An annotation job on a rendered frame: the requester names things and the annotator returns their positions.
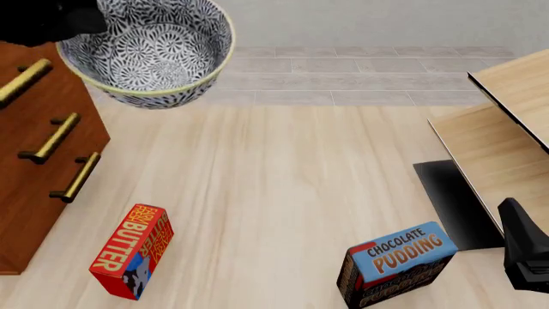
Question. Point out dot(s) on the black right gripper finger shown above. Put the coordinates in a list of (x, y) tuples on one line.
[(525, 231)]

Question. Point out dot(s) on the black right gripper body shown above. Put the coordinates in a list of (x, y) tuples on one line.
[(529, 277)]

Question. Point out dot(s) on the black white patterned bowl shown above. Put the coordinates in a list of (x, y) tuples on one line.
[(171, 48)]

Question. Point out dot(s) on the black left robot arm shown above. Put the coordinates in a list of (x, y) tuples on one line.
[(38, 19)]

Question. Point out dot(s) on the brown wooden cabinet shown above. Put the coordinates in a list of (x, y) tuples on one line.
[(25, 206)]

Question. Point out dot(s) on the pale wooden board white edge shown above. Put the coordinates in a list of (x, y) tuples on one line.
[(493, 151)]

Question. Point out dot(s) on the blue chocolate pudding box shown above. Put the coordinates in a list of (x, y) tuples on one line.
[(399, 254)]

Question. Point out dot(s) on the pale wooden board black edge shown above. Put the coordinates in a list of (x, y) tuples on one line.
[(519, 83)]

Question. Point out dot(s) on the red butter box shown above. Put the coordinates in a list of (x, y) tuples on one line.
[(124, 244)]

